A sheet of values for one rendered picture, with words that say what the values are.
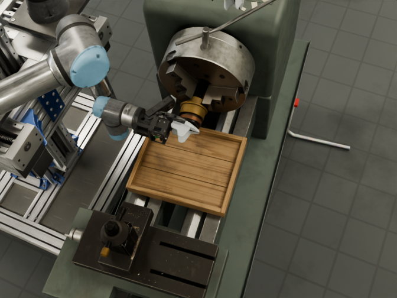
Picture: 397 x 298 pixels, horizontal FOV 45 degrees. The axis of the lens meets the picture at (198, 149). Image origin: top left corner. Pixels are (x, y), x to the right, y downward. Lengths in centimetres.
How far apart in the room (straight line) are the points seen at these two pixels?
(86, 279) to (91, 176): 102
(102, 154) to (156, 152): 86
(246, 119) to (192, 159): 27
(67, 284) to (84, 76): 66
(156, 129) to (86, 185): 105
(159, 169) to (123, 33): 173
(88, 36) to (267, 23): 57
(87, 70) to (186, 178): 57
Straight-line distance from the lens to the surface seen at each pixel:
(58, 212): 252
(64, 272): 163
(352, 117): 292
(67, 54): 136
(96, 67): 136
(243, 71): 158
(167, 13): 168
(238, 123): 182
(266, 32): 160
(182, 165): 172
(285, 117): 222
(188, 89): 158
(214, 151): 174
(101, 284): 159
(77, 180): 256
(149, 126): 154
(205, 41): 151
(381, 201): 272
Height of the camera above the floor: 243
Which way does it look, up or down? 62 degrees down
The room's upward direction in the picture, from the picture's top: 8 degrees counter-clockwise
